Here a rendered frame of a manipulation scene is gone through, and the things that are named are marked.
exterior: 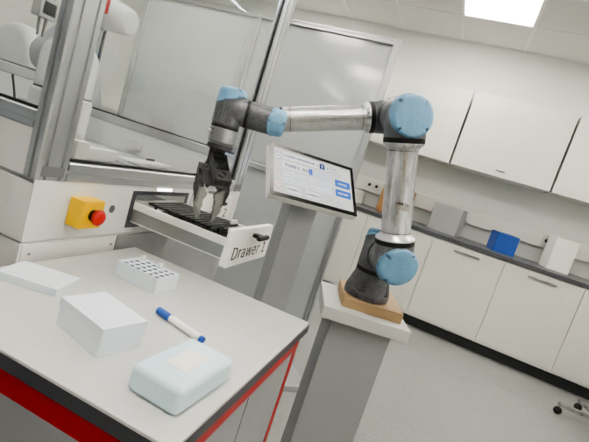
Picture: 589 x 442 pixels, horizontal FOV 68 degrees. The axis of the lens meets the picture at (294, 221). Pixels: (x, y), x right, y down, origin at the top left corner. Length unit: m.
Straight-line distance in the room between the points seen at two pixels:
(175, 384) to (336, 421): 0.95
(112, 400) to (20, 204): 0.57
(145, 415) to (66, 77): 0.72
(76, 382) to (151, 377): 0.11
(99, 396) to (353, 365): 0.93
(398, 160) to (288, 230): 1.16
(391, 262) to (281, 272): 1.17
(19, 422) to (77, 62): 0.71
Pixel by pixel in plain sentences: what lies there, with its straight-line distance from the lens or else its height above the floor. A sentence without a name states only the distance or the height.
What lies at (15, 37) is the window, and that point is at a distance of 1.21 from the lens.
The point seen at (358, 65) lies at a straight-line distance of 3.02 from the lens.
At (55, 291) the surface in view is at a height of 0.77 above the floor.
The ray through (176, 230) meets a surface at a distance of 1.27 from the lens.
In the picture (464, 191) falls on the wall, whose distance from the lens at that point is 4.79.
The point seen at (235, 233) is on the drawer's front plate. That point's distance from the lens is 1.17.
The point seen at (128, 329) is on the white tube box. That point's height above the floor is 0.80.
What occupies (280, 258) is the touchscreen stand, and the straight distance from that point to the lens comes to 2.32.
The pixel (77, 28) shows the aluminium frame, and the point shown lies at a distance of 1.10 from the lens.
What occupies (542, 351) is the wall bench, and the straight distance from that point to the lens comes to 4.30.
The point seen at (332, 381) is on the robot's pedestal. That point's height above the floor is 0.51.
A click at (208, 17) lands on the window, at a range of 1.48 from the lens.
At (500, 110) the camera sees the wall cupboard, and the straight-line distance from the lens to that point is 4.54.
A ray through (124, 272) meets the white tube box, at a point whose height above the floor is 0.78.
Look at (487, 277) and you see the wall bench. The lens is 4.13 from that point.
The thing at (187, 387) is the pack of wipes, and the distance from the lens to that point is 0.68.
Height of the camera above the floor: 1.16
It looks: 8 degrees down
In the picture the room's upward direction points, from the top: 18 degrees clockwise
